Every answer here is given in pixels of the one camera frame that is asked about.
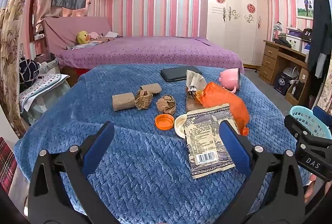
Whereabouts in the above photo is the red plaid cloth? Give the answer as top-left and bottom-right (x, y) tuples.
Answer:
(0, 137), (18, 195)

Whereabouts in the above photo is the brown paper ball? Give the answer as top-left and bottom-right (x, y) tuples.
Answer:
(156, 94), (177, 116)
(134, 89), (154, 110)

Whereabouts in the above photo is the printed snack packet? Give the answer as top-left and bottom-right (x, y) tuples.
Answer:
(184, 103), (240, 179)

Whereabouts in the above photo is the blue fleece blanket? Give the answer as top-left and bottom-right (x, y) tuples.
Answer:
(14, 65), (312, 224)

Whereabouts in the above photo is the pink covered headboard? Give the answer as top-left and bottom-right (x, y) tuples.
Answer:
(43, 17), (112, 52)

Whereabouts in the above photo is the pink mug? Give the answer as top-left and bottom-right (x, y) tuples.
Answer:
(218, 68), (242, 94)

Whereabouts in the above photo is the dark patterned cloth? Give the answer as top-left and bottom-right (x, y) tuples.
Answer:
(19, 57), (40, 90)

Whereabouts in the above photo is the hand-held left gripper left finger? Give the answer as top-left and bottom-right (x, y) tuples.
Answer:
(28, 122), (122, 224)

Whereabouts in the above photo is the dark hanging garment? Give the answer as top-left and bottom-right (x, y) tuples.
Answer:
(307, 0), (332, 78)

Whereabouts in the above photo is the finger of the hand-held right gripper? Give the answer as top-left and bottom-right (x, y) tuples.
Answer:
(312, 106), (332, 126)
(284, 115), (332, 148)

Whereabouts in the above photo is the beige napkin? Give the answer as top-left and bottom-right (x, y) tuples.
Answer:
(185, 70), (206, 92)

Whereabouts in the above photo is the black smartphone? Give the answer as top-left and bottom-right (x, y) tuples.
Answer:
(160, 65), (202, 83)

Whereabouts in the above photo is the desk lamp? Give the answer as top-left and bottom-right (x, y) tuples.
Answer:
(272, 21), (283, 42)

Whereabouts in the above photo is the brown phone case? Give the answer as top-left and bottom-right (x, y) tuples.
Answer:
(185, 89), (205, 113)

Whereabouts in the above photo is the light blue plastic basket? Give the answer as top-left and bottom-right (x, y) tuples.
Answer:
(289, 105), (332, 140)

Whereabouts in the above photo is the person's right hand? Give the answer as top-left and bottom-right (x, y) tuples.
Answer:
(303, 175), (330, 204)

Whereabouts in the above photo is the orange plastic bag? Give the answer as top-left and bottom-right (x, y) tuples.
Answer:
(195, 81), (250, 136)

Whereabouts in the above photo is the dark folded garment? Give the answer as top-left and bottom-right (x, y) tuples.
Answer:
(277, 35), (293, 47)

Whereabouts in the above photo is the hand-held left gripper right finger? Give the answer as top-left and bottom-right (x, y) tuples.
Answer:
(219, 120), (305, 224)

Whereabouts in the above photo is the dotted white cloth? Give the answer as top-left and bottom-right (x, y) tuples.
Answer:
(19, 73), (70, 112)

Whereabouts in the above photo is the yellow duck plush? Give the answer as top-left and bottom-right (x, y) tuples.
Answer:
(76, 30), (90, 45)

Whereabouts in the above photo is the brown floral curtain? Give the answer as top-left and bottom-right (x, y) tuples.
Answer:
(0, 0), (28, 139)

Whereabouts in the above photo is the purple dotted bed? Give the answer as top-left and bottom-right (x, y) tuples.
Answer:
(56, 36), (244, 77)

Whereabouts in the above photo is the white wardrobe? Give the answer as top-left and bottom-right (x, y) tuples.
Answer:
(200, 0), (269, 68)

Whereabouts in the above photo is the wooden desk with drawers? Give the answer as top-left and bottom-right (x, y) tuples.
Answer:
(259, 40), (312, 107)

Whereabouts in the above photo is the white round appliance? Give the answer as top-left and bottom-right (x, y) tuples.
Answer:
(282, 67), (299, 82)

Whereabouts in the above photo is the beige floral curtain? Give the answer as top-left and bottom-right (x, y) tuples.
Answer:
(318, 76), (332, 118)

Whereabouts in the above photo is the black gift box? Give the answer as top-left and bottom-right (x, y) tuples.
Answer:
(273, 72), (291, 96)

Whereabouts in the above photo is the white storage box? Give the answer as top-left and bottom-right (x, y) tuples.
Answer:
(285, 34), (304, 52)

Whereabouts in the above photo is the open cardboard box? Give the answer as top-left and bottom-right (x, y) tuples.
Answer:
(285, 79), (303, 106)

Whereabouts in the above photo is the black printed bag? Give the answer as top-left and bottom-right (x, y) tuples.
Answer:
(301, 28), (313, 42)

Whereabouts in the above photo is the brown paper roll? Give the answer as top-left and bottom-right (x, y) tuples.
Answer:
(139, 83), (162, 96)
(112, 93), (136, 112)

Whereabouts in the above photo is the small couple wall poster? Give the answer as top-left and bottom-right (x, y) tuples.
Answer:
(296, 0), (318, 20)

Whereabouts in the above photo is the orange bottle cap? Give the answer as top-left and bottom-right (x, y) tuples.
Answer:
(155, 113), (174, 131)

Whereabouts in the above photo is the cream round lid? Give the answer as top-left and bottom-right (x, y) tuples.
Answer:
(174, 113), (188, 138)

